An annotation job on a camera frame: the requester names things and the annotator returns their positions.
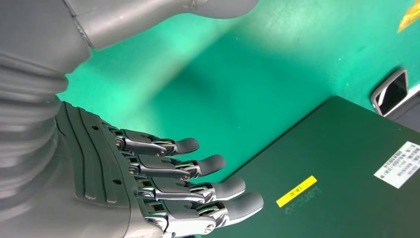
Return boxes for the dark green laptop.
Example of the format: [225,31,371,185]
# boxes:
[196,95,420,238]

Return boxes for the black smartphone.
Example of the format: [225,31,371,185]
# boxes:
[370,68,410,117]

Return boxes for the yellow plastic sheet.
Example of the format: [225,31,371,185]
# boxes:
[397,0,420,34]

